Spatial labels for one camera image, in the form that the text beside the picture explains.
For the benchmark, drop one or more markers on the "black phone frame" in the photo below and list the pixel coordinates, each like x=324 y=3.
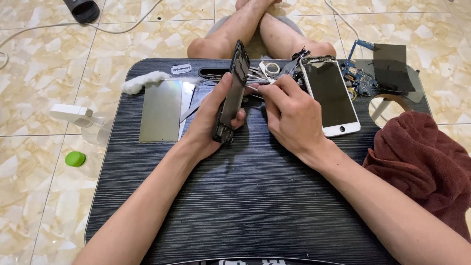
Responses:
x=235 y=92

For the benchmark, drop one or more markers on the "small black tool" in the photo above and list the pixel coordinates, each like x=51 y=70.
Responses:
x=300 y=54

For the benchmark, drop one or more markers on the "dark film sheet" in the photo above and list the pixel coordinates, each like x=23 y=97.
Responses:
x=392 y=68

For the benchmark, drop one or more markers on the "green capped clear bottle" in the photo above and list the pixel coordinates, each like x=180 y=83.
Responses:
x=75 y=159

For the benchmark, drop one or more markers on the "white table leg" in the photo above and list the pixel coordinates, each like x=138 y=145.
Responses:
x=379 y=109

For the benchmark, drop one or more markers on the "silver tweezers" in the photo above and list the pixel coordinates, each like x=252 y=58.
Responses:
x=257 y=73

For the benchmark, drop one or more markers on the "blue circuit board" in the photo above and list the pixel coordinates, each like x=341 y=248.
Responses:
x=358 y=79

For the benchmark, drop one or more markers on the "silver reflective panel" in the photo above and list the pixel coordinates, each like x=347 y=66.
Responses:
x=160 y=110

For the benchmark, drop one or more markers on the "maroon towel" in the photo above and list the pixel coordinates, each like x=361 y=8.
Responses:
x=419 y=162

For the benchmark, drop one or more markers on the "white cotton wad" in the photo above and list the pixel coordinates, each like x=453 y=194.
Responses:
x=141 y=81

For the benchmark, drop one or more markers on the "white phone screen assembly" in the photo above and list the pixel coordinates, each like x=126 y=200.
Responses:
x=331 y=97

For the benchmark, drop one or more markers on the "black slipper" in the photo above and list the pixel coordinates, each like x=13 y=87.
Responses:
x=82 y=9

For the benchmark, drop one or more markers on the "person's right hand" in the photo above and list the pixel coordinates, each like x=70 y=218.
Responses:
x=294 y=117

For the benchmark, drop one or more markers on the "clear spray bottle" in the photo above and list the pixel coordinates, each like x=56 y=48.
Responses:
x=84 y=119

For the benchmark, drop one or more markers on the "flat metal strip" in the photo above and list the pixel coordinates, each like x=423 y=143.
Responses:
x=191 y=109

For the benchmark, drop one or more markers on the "person's right leg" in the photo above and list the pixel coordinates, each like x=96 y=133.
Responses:
x=287 y=38

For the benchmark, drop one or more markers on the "razor blade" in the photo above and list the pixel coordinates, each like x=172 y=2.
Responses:
x=181 y=69

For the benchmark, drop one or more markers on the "person's left hand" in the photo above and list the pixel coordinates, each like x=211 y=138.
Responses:
x=200 y=125

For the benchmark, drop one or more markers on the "white backlight sheet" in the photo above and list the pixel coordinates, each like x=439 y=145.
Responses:
x=187 y=97

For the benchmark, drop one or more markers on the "person's leg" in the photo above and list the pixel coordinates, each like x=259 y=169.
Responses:
x=228 y=33
x=287 y=38

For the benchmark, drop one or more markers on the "person's left leg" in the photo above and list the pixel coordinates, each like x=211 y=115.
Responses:
x=228 y=33

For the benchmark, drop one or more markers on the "white tape roll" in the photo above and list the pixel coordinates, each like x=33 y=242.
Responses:
x=272 y=67

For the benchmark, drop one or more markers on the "thin metal hand tool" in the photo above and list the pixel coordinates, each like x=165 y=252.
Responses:
x=254 y=88

